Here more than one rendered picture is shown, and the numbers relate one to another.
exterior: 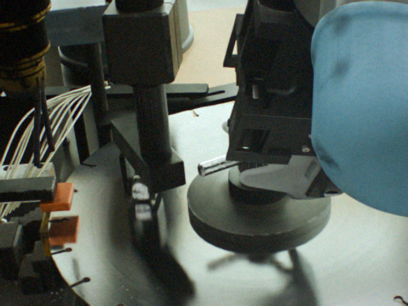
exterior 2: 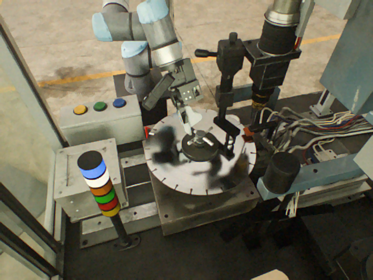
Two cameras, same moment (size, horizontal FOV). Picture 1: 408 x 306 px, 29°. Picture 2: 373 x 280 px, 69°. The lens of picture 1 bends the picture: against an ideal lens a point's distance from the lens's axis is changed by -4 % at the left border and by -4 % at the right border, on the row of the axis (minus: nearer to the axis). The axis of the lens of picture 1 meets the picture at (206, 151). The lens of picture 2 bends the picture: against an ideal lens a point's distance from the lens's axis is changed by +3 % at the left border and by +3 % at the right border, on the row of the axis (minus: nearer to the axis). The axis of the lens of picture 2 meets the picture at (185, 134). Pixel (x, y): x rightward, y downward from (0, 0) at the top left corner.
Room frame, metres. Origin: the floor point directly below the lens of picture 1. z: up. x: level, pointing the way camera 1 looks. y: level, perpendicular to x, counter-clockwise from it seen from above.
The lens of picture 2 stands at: (0.99, -0.23, 1.55)
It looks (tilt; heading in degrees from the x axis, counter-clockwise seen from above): 47 degrees down; 162
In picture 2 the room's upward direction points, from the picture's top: straight up
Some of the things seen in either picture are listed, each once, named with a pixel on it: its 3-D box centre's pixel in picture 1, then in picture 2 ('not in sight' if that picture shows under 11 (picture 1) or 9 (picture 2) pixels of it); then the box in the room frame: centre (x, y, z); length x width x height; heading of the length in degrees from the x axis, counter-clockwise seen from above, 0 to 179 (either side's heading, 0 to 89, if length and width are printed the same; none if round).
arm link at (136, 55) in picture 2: not in sight; (137, 54); (-0.10, -0.12, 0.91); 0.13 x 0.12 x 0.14; 76
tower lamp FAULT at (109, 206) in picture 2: not in sight; (106, 198); (0.65, -0.31, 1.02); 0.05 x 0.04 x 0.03; 179
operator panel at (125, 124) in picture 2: not in sight; (105, 124); (0.20, -0.31, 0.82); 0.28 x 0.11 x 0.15; 89
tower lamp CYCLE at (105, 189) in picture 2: not in sight; (100, 183); (0.65, -0.31, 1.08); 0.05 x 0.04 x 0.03; 179
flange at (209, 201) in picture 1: (259, 187); (200, 143); (0.52, -0.04, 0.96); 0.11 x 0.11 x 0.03
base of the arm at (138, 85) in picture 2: not in sight; (139, 76); (-0.10, -0.12, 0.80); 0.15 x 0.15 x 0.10
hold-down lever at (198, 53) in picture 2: not in sight; (212, 56); (0.46, 0.00, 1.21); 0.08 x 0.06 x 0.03; 89
